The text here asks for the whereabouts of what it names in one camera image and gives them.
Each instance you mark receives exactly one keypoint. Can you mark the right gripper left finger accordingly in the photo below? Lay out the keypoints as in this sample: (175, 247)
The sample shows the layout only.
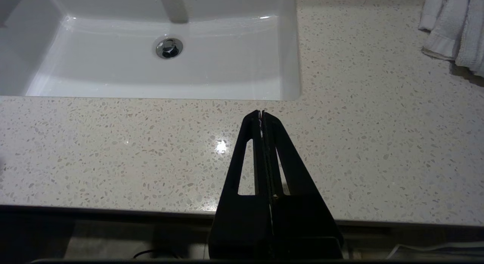
(245, 226)

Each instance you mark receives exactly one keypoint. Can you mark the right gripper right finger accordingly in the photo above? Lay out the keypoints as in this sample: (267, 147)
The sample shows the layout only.
(302, 226)

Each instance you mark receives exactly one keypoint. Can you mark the white ceramic sink basin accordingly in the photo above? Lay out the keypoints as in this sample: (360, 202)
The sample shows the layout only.
(151, 75)

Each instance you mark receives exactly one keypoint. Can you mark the chrome drain stopper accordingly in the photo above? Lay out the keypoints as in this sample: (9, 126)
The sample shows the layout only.
(169, 47)

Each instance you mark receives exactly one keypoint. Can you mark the white towel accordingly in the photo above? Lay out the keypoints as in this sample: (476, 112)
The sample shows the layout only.
(450, 29)

